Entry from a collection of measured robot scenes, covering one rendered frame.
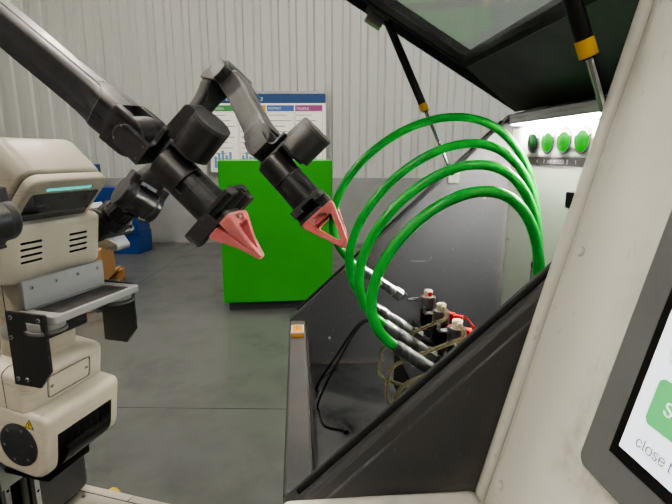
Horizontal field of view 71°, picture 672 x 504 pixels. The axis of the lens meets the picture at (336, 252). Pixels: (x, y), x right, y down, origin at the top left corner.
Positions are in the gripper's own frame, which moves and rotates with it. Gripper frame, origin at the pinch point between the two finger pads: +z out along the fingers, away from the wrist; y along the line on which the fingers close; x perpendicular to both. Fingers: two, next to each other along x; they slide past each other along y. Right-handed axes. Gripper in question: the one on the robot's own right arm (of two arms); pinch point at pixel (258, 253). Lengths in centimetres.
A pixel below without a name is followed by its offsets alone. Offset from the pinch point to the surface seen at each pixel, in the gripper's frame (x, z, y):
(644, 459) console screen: -33, 33, 23
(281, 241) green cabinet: 321, -30, -105
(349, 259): 6.9, 10.4, 7.4
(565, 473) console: -26.9, 35.0, 16.3
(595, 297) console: -22.4, 26.8, 28.3
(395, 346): -7.2, 22.1, 7.2
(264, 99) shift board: 623, -220, -72
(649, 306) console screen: -28.6, 27.1, 30.2
